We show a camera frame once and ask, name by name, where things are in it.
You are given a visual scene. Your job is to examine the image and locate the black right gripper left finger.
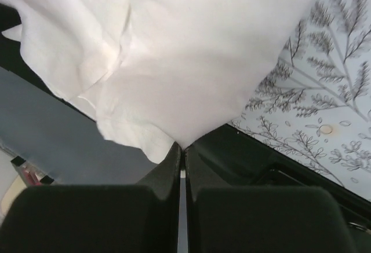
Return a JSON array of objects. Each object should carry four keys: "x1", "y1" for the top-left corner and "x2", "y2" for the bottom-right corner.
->
[{"x1": 1, "y1": 144, "x2": 181, "y2": 252}]

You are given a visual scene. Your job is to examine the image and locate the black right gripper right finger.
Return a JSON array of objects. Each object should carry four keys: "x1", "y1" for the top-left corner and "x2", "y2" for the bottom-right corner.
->
[{"x1": 184, "y1": 148, "x2": 370, "y2": 252}]

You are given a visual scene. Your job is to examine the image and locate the white t-shirt with black print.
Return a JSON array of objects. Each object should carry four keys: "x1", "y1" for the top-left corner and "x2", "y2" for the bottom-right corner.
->
[{"x1": 1, "y1": 0, "x2": 312, "y2": 163}]

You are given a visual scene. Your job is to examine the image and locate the floral patterned table mat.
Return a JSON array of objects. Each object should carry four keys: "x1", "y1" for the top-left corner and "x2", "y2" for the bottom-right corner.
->
[{"x1": 231, "y1": 0, "x2": 370, "y2": 200}]

